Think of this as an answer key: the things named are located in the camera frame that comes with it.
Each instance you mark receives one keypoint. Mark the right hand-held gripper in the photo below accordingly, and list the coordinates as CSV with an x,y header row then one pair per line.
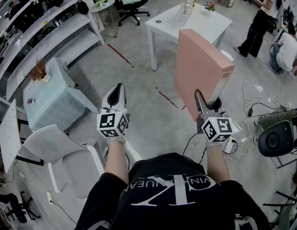
x,y
220,128

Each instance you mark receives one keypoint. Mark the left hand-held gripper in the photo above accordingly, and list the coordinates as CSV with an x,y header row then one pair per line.
x,y
107,123

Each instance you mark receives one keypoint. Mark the pink file box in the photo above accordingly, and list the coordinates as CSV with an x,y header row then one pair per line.
x,y
198,66

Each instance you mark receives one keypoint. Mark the white wire rack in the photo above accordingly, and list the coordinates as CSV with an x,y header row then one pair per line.
x,y
185,6

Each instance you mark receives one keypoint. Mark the person's left forearm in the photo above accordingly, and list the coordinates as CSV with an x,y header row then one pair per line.
x,y
116,159

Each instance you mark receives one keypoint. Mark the person's right forearm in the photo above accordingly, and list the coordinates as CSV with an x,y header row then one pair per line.
x,y
216,162

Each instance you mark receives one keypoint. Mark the red floor tape strip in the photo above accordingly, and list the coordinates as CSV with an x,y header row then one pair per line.
x,y
119,54

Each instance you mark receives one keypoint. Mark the white power strip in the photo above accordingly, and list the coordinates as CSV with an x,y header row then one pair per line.
x,y
228,147
49,198

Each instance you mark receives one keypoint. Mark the teal cloth covered table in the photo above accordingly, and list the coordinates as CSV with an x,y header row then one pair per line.
x,y
55,97

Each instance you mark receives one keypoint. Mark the light grey shell chair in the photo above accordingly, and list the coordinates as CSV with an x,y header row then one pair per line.
x,y
69,162

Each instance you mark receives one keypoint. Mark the dried brown plant vase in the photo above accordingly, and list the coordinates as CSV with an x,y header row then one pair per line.
x,y
39,72

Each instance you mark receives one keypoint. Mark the small purple flower ornament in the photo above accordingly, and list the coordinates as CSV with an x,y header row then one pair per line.
x,y
30,101

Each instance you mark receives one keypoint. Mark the white rectangular table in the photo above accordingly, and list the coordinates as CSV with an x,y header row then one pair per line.
x,y
167,25

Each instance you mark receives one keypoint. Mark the white shelving unit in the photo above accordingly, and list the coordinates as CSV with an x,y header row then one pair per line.
x,y
55,32

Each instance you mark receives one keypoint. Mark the black office chair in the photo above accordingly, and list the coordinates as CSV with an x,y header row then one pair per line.
x,y
133,11

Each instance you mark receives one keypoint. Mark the round white side table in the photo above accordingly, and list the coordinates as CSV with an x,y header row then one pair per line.
x,y
105,5

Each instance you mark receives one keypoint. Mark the potted pink flower plant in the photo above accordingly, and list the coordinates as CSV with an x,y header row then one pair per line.
x,y
210,6

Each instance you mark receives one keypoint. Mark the black round bag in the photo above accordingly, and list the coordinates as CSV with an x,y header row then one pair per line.
x,y
82,7

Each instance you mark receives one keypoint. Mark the small green plant dish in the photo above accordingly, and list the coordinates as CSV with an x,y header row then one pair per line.
x,y
101,2

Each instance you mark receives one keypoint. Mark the light green cushion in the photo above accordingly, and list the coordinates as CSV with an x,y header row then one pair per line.
x,y
131,0

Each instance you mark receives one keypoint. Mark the yellow round object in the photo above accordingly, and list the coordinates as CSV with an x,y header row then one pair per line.
x,y
195,1

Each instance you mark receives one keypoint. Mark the person's black printed t-shirt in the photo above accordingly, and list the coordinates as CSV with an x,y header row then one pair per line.
x,y
167,200

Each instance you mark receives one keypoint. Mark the white side desk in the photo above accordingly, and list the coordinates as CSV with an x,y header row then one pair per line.
x,y
9,138

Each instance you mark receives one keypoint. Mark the black swivel chair base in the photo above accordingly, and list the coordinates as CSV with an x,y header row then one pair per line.
x,y
12,207

